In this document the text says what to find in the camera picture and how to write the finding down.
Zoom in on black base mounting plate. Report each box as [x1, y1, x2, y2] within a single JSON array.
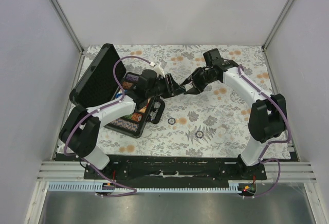
[[84, 154, 268, 189]]

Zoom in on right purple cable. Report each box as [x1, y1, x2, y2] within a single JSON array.
[[223, 58, 293, 199]]

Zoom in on orange green chip row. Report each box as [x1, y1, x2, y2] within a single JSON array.
[[122, 81, 134, 90]]

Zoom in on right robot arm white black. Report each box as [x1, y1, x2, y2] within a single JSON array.
[[182, 49, 290, 180]]

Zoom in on blue orange chip row bottom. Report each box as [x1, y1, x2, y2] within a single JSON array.
[[110, 119, 139, 132]]

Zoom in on red playing card deck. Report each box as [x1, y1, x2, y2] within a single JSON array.
[[139, 99, 150, 114]]

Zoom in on purple cable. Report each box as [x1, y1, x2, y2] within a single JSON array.
[[63, 55, 139, 198], [223, 58, 293, 199]]

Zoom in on white slotted cable duct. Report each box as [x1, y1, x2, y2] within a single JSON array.
[[48, 181, 245, 193]]

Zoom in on purple chip row in case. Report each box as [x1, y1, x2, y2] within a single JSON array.
[[125, 73, 139, 83]]

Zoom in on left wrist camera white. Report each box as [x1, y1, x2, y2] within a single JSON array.
[[149, 62, 165, 77]]

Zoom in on green chip row in case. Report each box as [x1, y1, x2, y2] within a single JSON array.
[[124, 113, 143, 123]]

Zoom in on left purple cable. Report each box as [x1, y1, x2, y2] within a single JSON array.
[[63, 55, 139, 198]]

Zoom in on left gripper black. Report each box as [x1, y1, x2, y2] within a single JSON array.
[[147, 73, 186, 99]]

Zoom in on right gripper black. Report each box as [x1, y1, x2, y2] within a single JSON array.
[[180, 67, 217, 96]]

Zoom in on blue poker chip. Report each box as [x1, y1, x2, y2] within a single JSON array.
[[195, 130, 204, 138], [168, 118, 176, 125]]

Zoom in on black poker set case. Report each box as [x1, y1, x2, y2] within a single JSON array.
[[69, 44, 165, 138]]

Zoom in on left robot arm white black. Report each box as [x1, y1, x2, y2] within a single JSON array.
[[59, 70, 186, 179]]

